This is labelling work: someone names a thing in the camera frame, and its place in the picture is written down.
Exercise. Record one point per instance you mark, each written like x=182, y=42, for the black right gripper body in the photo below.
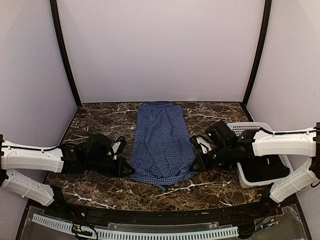
x=213, y=162

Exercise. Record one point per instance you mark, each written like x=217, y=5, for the white plastic laundry basket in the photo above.
x=245, y=184

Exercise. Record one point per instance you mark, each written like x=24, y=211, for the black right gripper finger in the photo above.
x=198, y=160
x=197, y=169

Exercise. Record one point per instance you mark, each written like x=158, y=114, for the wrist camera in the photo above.
x=200, y=142
x=117, y=148

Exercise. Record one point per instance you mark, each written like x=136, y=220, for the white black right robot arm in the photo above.
x=228, y=143

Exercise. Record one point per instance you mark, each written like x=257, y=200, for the white slotted cable duct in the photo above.
x=117, y=231

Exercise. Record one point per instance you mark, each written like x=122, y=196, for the black left corner post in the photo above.
x=63, y=51

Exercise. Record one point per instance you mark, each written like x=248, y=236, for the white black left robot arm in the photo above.
x=98, y=154

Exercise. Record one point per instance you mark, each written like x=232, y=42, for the black corner post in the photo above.
x=258, y=53
x=63, y=51

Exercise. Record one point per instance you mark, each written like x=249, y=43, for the blue checkered shirt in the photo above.
x=162, y=152

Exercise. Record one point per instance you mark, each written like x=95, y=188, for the black garment in basket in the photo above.
x=264, y=168

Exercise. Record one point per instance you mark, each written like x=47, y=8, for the black right corner post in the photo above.
x=258, y=53

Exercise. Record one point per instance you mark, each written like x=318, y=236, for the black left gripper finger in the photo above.
x=125, y=167
x=125, y=174

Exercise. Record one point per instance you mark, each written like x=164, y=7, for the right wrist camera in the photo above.
x=200, y=142

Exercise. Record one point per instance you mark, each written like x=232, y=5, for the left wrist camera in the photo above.
x=117, y=148

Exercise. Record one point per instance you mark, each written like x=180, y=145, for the black front table rail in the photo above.
x=240, y=214

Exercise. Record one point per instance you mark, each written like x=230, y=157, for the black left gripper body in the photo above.
x=111, y=169

